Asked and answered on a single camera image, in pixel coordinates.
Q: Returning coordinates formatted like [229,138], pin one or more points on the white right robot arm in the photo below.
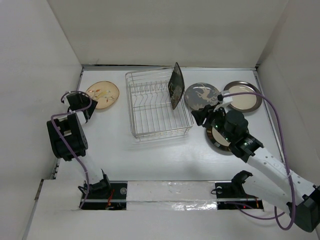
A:
[289,192]

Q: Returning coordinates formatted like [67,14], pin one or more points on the brown rim cream plate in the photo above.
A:
[245,103]

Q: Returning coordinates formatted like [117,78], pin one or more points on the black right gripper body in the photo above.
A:
[215,118]

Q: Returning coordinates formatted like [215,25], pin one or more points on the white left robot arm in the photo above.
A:
[68,142]

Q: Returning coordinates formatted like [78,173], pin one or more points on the black striped rim plate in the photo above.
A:
[217,140]

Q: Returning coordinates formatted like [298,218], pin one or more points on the grey deer round plate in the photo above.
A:
[200,94]

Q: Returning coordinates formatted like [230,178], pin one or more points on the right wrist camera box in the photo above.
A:
[224,100]

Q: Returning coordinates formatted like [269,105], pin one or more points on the black floral square plate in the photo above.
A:
[176,86]

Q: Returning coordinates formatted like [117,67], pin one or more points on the wire dish rack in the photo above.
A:
[151,115]

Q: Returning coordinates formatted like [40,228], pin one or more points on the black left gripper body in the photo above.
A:
[86,102]

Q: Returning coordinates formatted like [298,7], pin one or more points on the beige floral round plate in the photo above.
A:
[105,93]

